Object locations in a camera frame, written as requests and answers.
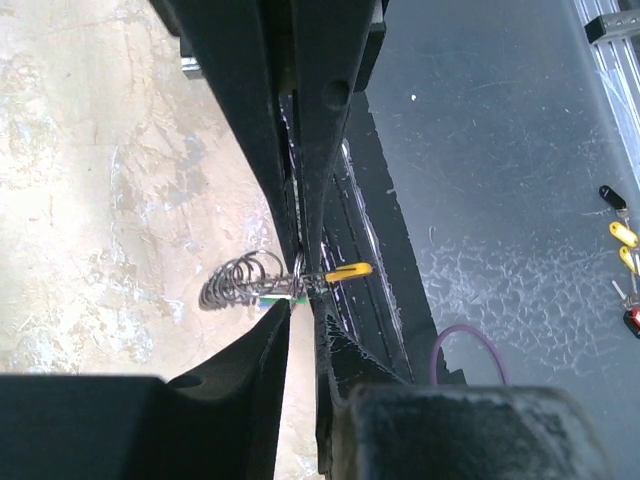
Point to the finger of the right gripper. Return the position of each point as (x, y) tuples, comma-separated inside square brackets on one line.
[(229, 41), (330, 39)]

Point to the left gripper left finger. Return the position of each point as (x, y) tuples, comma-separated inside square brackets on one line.
[(219, 420)]

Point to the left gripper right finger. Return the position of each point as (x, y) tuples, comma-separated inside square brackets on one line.
[(370, 424)]

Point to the keyring yellow clip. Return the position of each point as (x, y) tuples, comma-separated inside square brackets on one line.
[(260, 277)]

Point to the red black key fob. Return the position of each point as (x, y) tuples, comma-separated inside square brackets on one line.
[(631, 319)]

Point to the yellow key tag lower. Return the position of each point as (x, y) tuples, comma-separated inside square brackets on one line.
[(630, 257)]

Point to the yellow key tag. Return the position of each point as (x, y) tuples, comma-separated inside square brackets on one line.
[(624, 234), (630, 257)]

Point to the black key tag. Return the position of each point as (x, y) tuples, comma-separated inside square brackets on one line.
[(612, 198)]

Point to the yellow key tag upper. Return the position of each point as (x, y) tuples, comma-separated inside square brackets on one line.
[(624, 234)]

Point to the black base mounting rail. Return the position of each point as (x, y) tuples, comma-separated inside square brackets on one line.
[(379, 328)]

